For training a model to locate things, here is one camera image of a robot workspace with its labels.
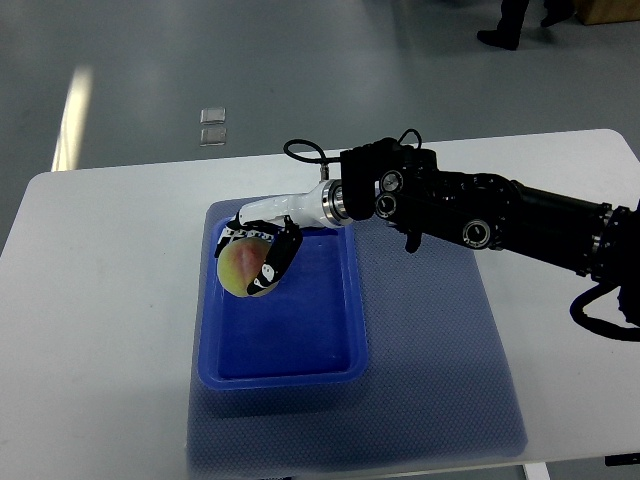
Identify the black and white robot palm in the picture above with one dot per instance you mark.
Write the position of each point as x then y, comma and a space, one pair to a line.
280, 219

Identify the yellow-red peach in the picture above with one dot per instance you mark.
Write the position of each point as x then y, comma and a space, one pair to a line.
239, 263

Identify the blue plastic tray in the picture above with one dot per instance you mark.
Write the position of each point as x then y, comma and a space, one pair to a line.
308, 331

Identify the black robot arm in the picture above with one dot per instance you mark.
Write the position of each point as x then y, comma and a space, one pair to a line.
403, 185

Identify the lower floor plate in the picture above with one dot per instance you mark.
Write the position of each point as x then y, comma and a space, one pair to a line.
213, 136

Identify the floor plate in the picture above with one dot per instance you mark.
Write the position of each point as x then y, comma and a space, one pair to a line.
213, 115
213, 136

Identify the upper floor plate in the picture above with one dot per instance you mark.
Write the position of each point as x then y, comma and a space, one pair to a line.
213, 115

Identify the blue-grey mesh mat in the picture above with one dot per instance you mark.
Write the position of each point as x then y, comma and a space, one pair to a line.
437, 387

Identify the person's dark legs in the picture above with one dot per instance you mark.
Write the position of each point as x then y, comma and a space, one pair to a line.
507, 33

